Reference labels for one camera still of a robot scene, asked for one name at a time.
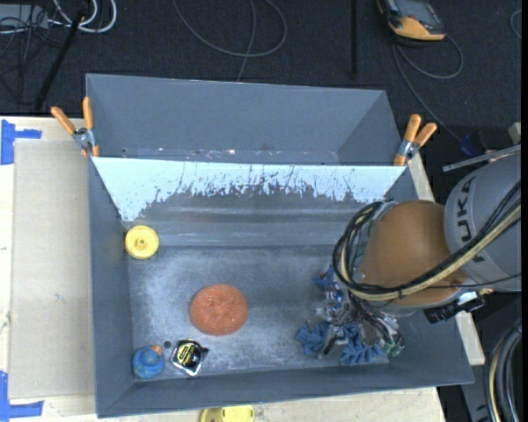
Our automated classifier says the black cylinder on white bracket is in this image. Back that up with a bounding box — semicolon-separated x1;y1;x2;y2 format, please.
423;290;486;325

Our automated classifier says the yellow round plastic toy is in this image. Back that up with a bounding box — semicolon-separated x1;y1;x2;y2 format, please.
124;225;160;260

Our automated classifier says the blue snowflake-shaped toy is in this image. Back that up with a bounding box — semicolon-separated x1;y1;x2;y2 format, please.
295;266;387;365

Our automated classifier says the grey metal bin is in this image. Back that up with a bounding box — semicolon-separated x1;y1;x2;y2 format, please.
84;73;475;418

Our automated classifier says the yellow plastic disc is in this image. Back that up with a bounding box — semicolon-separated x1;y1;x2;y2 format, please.
198;404;255;422

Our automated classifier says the orange round sponge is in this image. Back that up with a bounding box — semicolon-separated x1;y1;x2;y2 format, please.
188;284;249;337

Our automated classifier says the blue toy duck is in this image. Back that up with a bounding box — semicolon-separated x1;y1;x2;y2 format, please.
132;344;165;380

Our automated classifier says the pale cardboard board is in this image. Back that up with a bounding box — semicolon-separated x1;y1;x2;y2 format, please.
7;138;99;400

